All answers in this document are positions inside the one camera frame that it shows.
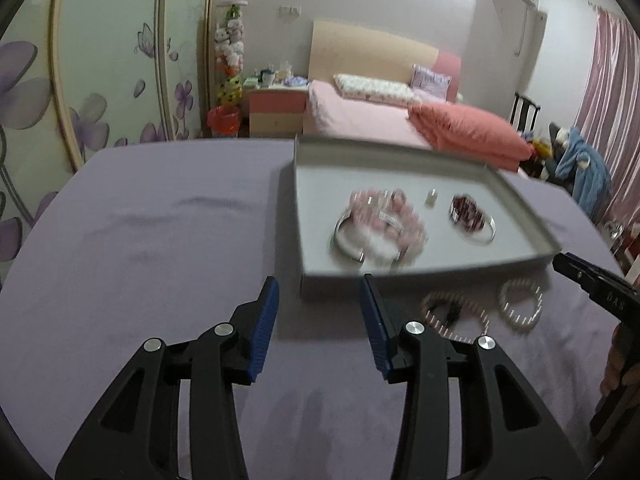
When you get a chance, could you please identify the bed with pink sheet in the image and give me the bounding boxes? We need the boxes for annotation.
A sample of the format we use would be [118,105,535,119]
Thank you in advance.
[302,19,535,172]

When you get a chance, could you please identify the purple tablecloth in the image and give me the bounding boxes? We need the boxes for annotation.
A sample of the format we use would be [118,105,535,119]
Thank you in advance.
[0,137,640,480]

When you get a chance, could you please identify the person's right hand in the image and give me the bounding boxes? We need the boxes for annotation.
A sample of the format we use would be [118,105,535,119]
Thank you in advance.
[600,321,640,397]

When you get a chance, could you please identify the purple square pillow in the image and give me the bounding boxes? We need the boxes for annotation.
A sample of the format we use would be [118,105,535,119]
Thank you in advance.
[409,63,454,99]

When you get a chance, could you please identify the pink and wood nightstand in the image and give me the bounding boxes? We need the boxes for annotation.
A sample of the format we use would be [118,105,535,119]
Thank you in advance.
[248,84,309,137]

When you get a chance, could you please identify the silver cuff bangle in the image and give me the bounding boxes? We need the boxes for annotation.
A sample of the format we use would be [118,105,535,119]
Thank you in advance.
[332,209,407,267]

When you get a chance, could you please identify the hanging column of plush toys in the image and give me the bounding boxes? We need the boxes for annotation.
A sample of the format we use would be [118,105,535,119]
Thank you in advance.
[213,0,249,109]

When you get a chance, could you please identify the grey shallow tray box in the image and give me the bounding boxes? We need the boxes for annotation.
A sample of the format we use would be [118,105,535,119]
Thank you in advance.
[291,135,564,302]

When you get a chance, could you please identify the dark red bead bracelet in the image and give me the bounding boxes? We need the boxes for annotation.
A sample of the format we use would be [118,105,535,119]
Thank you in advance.
[449,207,497,245]
[448,193,489,232]

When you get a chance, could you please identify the red waste bin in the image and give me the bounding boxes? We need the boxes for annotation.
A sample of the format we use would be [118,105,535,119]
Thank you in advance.
[207,105,241,137]

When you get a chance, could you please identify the pink pearl bracelet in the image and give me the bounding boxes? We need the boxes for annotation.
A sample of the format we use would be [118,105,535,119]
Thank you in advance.
[420,290,494,342]

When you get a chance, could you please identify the floral sliding door wardrobe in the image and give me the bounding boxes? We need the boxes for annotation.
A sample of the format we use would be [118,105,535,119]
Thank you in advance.
[0,0,217,288]

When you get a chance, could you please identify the blue fleece garment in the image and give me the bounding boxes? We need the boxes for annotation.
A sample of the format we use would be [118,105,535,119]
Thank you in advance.
[554,127,612,224]

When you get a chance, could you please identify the pink curtain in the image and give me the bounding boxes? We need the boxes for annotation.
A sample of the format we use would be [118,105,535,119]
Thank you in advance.
[572,7,640,252]

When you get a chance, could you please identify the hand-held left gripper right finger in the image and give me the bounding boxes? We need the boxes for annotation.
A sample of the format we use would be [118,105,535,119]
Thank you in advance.
[360,274,587,480]

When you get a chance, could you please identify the folded pink quilt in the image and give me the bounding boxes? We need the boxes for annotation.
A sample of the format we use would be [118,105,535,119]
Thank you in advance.
[407,102,535,170]

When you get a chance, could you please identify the red and yellow toys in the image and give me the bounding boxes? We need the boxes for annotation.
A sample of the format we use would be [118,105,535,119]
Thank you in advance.
[529,134,552,162]

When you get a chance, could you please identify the white patterned pillow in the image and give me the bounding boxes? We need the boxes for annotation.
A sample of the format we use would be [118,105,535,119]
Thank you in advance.
[333,73,416,107]

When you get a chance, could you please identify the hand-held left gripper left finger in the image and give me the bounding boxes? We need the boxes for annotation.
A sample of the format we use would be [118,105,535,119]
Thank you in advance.
[55,276,280,480]

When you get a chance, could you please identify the dark wooden chair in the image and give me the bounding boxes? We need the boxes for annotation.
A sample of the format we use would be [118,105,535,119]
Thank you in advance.
[509,90,542,134]

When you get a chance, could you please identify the pink stone bead bracelet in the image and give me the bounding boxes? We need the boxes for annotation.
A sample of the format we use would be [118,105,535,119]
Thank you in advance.
[344,187,432,262]

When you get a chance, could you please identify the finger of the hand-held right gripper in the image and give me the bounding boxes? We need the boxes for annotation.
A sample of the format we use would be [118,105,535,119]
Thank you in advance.
[552,252,640,321]

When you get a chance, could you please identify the white pearl bracelet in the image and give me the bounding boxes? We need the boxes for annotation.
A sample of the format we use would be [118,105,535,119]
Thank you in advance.
[498,279,545,332]

